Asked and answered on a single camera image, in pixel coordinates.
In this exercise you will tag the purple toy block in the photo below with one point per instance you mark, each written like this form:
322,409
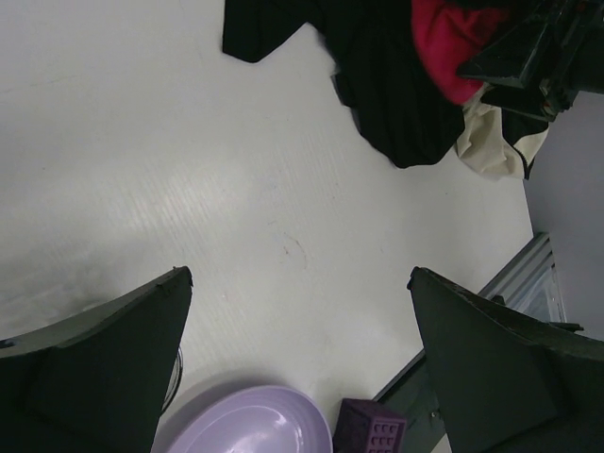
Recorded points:
366,426

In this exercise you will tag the beige cloth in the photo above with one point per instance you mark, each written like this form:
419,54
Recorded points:
496,142

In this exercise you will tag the black cloth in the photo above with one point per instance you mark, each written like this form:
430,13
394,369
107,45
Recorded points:
395,104

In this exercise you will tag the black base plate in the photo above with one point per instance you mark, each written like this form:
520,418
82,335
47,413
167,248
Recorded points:
411,395

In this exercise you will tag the red cloth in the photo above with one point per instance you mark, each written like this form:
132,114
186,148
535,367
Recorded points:
446,34

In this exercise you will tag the lilac plastic plate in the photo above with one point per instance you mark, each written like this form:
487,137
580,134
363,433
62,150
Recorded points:
267,418

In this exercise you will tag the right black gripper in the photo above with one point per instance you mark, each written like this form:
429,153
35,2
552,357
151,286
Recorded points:
543,57

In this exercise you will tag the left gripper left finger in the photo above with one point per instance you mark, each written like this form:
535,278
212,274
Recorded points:
96,381

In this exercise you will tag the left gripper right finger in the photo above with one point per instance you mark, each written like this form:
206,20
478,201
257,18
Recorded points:
506,382

